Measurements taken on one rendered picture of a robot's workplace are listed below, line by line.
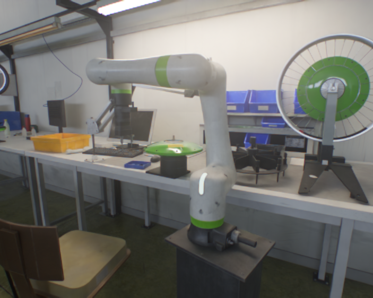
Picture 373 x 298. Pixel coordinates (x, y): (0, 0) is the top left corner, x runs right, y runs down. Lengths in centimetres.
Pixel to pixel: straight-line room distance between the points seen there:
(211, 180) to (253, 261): 28
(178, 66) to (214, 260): 63
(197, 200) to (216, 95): 40
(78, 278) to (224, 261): 58
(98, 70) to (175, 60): 34
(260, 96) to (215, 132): 107
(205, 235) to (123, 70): 66
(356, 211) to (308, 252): 125
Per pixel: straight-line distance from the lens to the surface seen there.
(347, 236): 114
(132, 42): 265
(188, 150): 111
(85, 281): 108
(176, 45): 232
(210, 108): 93
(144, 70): 87
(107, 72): 98
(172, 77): 81
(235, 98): 200
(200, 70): 78
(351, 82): 134
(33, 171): 242
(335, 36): 139
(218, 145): 93
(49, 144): 214
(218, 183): 79
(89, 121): 162
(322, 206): 103
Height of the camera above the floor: 128
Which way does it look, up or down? 11 degrees down
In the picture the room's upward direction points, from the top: straight up
